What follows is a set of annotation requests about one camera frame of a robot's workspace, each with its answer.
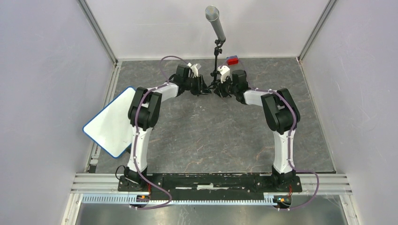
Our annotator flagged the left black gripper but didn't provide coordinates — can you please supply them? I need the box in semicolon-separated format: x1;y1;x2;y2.
184;75;212;96

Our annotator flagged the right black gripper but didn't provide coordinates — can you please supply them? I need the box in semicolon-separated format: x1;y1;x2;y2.
214;75;238;98

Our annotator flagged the silver microphone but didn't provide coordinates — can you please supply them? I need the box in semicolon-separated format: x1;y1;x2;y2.
205;5;226;89

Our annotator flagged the blue-framed whiteboard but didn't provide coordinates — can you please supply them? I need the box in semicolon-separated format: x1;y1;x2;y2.
83;86;136;158

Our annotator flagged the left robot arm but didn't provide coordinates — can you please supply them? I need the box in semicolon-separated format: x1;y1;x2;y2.
120;63;210;191

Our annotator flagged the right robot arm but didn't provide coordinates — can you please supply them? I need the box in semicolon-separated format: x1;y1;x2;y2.
214;66;300;191

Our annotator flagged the red and blue eraser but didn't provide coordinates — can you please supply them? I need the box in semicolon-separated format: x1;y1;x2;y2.
226;55;239;66

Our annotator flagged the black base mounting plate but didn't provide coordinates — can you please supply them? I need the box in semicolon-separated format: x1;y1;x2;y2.
118;172;303;201

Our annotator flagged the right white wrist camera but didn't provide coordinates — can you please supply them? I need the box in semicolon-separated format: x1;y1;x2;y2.
217;65;230;83

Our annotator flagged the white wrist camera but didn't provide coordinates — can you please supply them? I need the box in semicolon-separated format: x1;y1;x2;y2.
217;65;230;83
187;63;201;78

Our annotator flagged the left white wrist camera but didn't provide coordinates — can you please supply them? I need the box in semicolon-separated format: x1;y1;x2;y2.
187;63;201;78

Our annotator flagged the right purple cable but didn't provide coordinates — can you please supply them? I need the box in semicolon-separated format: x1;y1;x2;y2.
236;59;320;212

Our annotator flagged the purple cable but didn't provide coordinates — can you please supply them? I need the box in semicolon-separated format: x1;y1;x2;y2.
236;59;320;212
129;55;191;210

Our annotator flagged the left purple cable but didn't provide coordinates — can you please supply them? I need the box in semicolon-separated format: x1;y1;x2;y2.
129;55;191;210

